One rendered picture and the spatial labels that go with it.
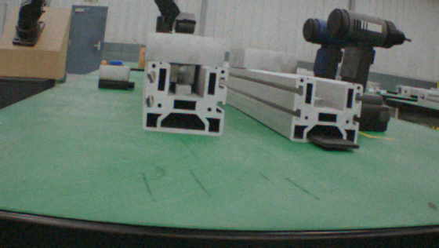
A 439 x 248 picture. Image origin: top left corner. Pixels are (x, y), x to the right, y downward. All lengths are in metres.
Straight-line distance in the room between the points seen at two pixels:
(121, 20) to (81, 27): 1.10
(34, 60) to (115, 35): 10.89
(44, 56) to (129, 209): 1.26
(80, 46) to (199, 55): 11.76
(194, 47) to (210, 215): 0.40
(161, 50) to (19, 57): 0.94
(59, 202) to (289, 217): 0.15
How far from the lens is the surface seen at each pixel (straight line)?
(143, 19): 12.37
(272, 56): 0.95
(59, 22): 1.63
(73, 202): 0.30
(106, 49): 12.36
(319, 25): 1.08
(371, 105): 0.88
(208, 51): 0.67
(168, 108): 0.60
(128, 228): 0.27
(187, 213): 0.29
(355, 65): 0.88
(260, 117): 0.79
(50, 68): 1.52
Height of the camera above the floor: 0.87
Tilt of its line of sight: 7 degrees down
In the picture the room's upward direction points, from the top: 6 degrees clockwise
